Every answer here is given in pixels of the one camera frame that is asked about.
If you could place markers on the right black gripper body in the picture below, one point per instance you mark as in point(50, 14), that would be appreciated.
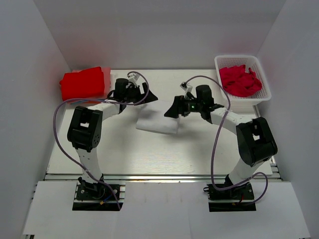
point(192, 105)

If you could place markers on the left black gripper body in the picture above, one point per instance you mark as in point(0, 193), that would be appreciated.
point(132, 96)

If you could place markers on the white t shirt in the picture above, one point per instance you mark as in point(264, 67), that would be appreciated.
point(151, 118)

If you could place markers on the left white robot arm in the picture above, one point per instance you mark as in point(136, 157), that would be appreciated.
point(85, 130)

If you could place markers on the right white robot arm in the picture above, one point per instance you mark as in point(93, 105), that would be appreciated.
point(256, 143)

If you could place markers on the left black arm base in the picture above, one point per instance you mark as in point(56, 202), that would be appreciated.
point(92, 191)

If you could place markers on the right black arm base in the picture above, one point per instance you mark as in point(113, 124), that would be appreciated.
point(242, 192)

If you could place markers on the crumpled magenta t shirt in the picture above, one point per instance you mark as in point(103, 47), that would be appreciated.
point(239, 82)

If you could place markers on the folded red t shirt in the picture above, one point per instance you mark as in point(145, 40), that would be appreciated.
point(70, 88)

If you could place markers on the white plastic basket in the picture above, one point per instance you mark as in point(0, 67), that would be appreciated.
point(252, 62)

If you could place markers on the folded blue t shirt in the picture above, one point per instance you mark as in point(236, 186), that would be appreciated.
point(77, 102)

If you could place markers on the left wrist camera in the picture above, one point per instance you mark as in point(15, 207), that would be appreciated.
point(133, 78)

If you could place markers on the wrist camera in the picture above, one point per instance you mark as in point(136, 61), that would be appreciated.
point(187, 90)
point(133, 78)

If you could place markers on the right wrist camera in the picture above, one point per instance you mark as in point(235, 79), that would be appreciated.
point(187, 90)

